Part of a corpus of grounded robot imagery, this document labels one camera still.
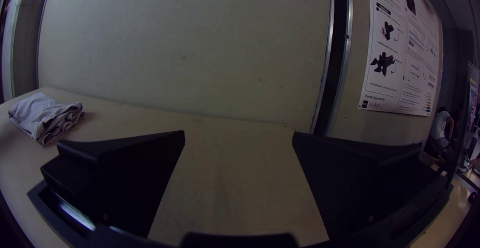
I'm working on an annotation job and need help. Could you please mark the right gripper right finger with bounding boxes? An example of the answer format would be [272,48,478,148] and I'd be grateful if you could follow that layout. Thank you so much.
[292,131,449,241]

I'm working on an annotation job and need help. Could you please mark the roll-up banner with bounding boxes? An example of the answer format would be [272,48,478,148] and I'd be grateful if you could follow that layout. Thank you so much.
[464,62,480,151]

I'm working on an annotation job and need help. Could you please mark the person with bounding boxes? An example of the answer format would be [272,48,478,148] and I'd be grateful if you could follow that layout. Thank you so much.
[427,107,455,155]

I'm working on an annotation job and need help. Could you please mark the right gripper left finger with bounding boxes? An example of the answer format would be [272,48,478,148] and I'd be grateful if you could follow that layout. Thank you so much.
[40,130,186,238]

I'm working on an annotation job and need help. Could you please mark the white t-shirt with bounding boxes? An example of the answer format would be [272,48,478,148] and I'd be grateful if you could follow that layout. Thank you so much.
[8,92,86,146]

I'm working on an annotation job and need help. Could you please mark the white wall poster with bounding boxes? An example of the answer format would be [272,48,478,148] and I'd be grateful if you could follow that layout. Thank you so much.
[358,0,444,117]

